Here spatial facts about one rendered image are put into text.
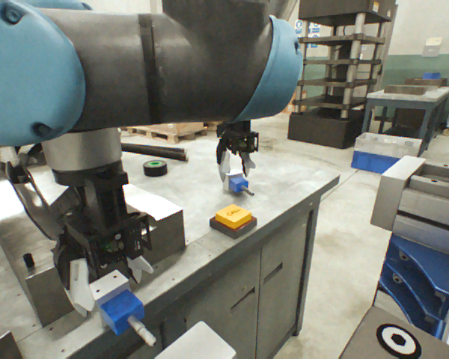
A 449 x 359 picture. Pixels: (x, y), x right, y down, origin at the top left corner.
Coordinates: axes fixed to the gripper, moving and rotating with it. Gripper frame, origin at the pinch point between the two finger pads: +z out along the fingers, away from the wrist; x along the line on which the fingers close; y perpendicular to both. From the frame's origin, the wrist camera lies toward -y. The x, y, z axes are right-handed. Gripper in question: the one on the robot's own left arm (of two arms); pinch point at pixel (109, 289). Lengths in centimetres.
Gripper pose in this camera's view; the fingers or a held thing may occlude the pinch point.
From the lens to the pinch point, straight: 46.5
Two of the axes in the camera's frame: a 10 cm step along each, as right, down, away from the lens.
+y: 7.6, 2.6, -6.0
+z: 0.0, 9.2, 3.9
